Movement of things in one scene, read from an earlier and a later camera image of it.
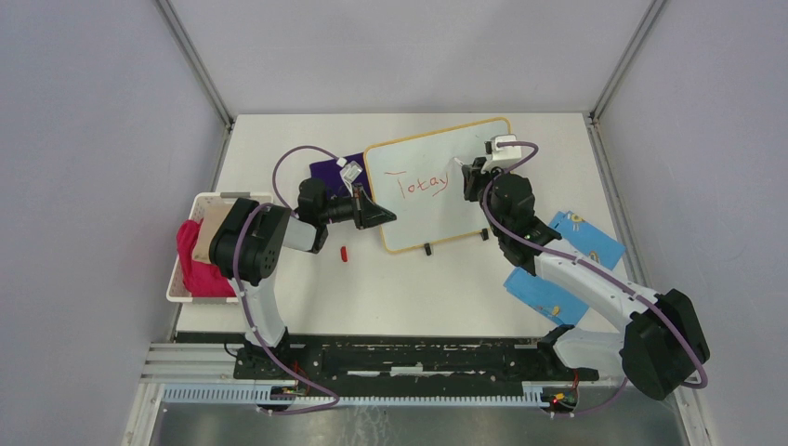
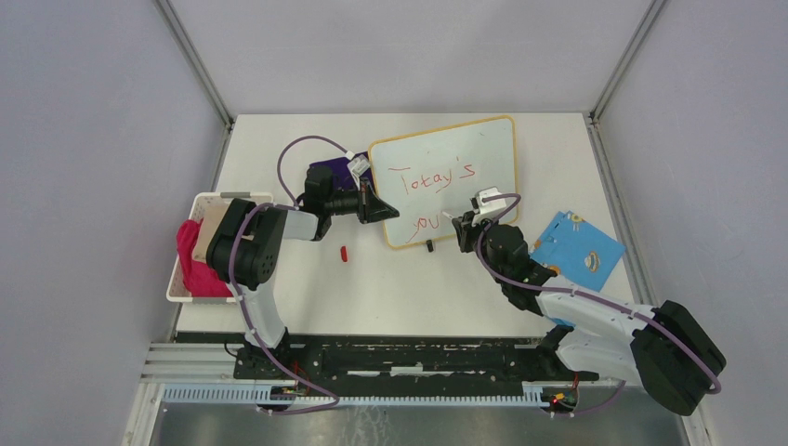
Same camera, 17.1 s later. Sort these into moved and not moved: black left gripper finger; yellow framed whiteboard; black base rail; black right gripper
Moved: black right gripper
Not moved: yellow framed whiteboard; black base rail; black left gripper finger
